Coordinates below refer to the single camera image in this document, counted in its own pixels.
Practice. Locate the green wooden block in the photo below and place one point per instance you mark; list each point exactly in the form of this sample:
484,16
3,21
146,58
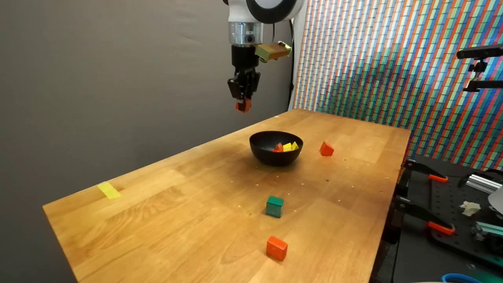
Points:
274,207

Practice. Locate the green metal profile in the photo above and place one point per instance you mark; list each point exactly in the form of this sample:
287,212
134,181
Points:
489,230

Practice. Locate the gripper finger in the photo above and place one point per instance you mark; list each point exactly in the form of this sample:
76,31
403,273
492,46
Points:
253,84
235,88

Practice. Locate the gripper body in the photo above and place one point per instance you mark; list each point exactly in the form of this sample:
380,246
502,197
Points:
244,59

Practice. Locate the multicoloured patterned board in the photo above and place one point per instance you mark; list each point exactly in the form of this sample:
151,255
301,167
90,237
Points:
393,70

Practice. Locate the black bowl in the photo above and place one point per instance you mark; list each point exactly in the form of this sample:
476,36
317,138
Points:
271,155

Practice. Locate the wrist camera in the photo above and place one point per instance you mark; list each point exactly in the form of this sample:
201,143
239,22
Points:
271,51

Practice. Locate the silver aluminium profile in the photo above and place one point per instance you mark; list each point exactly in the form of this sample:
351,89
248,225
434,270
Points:
483,183

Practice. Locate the crumpled piece of paper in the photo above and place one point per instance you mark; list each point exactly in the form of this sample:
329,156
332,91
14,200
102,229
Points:
470,208

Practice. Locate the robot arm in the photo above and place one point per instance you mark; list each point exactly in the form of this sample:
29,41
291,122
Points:
239,10

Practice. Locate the orange wooden block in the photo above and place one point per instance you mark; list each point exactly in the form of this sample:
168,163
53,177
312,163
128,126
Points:
244,106
326,149
278,148
276,249

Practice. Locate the strip of yellow tape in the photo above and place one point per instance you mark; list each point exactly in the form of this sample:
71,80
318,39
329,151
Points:
109,190

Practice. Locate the yellow wooden block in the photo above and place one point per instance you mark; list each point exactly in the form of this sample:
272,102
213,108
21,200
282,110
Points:
287,147
295,146

